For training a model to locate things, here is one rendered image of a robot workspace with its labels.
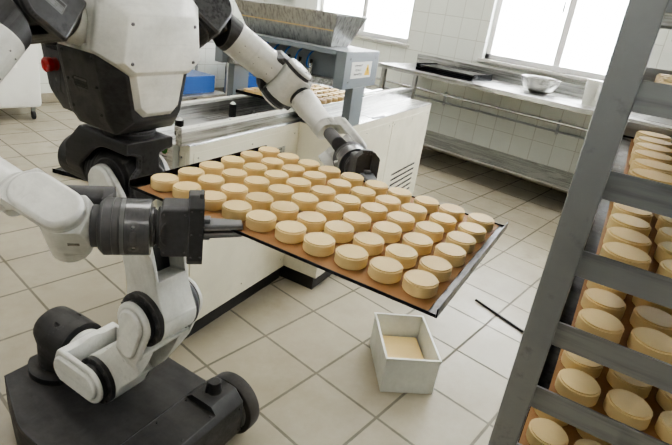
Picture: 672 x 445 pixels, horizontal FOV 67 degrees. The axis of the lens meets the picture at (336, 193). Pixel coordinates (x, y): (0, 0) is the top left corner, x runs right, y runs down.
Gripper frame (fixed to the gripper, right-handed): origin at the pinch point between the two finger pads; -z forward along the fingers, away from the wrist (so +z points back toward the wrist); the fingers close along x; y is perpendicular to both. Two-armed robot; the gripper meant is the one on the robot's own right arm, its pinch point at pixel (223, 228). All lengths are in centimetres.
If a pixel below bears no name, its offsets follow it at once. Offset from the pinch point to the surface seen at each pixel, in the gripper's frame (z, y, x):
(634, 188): -37, -38, 23
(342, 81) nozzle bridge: -55, 135, 6
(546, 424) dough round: -41, -33, -12
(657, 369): -42, -43, 5
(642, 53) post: -32, -38, 36
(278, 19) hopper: -30, 166, 27
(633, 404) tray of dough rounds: -46, -40, -3
